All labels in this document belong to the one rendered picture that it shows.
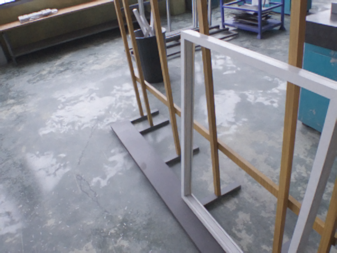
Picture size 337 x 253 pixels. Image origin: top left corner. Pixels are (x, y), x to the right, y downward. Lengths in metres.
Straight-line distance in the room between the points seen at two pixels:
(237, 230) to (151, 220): 0.71
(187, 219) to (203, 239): 0.24
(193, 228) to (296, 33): 1.68
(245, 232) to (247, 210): 0.22
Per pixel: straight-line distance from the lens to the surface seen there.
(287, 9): 7.88
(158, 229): 2.55
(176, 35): 6.50
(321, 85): 1.20
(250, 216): 2.57
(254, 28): 6.41
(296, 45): 1.33
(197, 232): 2.42
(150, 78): 4.80
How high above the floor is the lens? 2.00
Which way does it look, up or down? 32 degrees down
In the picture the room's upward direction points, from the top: 10 degrees counter-clockwise
